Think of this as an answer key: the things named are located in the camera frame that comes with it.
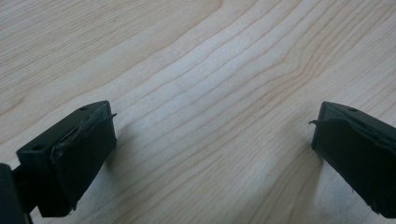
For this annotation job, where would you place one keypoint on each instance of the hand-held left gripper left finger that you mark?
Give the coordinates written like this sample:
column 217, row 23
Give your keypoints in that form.
column 71, row 155

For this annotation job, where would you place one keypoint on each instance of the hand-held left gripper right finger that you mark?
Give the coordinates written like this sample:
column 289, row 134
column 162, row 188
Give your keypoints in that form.
column 358, row 149

